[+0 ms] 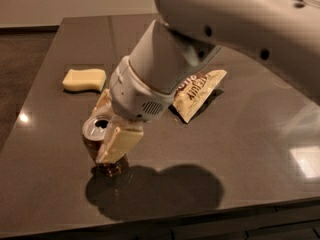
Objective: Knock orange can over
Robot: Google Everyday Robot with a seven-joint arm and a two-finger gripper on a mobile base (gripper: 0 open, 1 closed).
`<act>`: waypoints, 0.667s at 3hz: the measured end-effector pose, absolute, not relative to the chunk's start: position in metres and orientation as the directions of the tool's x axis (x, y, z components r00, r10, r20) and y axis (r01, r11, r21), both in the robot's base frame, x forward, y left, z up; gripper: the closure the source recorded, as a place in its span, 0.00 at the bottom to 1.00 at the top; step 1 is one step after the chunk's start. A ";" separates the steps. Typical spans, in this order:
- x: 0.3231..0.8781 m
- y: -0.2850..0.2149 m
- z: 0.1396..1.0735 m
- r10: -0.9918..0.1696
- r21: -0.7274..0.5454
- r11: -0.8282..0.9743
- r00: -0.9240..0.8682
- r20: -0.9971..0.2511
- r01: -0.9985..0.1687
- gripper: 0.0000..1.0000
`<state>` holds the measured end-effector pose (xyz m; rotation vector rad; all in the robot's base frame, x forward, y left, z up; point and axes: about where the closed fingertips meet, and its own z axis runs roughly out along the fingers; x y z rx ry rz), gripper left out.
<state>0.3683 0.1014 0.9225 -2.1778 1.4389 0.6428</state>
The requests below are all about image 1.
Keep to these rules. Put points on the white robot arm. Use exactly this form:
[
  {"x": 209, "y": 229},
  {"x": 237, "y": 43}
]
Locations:
[{"x": 282, "y": 35}]

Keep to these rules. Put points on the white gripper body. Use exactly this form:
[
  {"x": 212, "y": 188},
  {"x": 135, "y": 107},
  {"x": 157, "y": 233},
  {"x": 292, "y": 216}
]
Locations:
[{"x": 133, "y": 95}]

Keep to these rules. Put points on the orange soda can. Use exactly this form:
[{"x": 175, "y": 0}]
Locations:
[{"x": 93, "y": 132}]

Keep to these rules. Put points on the yellow sponge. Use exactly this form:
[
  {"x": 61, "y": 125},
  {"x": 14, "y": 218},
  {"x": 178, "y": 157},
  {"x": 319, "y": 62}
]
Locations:
[{"x": 83, "y": 80}]

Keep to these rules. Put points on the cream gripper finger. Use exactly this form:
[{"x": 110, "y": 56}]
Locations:
[
  {"x": 103, "y": 105},
  {"x": 117, "y": 142}
]

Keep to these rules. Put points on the brown and cream snack bag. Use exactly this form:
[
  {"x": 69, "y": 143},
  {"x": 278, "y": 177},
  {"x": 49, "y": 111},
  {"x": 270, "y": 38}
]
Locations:
[{"x": 194, "y": 91}]

